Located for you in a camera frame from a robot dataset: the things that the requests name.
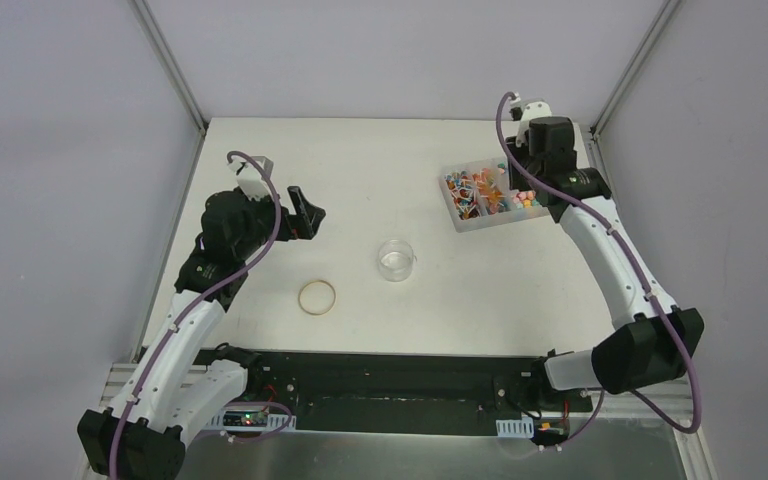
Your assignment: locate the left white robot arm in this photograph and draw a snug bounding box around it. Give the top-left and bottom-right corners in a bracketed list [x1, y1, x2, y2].
[77, 186, 326, 479]

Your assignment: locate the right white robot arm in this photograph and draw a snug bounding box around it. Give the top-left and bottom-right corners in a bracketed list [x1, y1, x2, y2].
[506, 116, 704, 410]

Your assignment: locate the clear compartment candy box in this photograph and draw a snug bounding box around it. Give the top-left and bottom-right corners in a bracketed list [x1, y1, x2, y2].
[437, 157, 550, 233]

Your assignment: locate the clear plastic jar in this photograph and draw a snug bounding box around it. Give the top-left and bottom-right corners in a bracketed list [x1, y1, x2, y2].
[377, 239, 415, 282]

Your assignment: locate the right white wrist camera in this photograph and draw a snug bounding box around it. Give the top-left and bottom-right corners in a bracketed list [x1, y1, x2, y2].
[509, 95, 553, 147]

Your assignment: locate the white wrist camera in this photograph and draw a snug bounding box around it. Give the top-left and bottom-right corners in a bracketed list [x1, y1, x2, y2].
[509, 95, 553, 147]
[227, 155, 273, 201]

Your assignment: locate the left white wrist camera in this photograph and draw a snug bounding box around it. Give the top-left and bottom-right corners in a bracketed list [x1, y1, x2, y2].
[227, 155, 273, 201]

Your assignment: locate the right aluminium frame post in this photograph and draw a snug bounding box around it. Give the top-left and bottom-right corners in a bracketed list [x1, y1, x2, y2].
[590, 0, 684, 141]

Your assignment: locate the aluminium frame post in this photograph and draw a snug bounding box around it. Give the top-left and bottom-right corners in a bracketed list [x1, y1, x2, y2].
[128, 0, 209, 137]
[590, 0, 684, 141]

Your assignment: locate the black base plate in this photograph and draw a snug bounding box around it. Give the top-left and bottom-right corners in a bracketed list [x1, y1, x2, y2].
[195, 344, 593, 436]

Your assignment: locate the left white cable duct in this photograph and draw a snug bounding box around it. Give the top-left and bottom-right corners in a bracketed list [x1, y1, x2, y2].
[203, 407, 297, 433]

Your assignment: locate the white cable duct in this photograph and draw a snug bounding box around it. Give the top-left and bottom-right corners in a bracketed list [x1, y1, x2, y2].
[495, 417, 535, 439]
[203, 407, 297, 433]

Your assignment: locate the left aluminium frame post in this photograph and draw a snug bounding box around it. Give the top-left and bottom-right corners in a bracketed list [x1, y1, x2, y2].
[128, 0, 209, 137]

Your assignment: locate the right white cable duct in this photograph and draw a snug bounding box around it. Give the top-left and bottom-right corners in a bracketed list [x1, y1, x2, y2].
[495, 417, 535, 439]

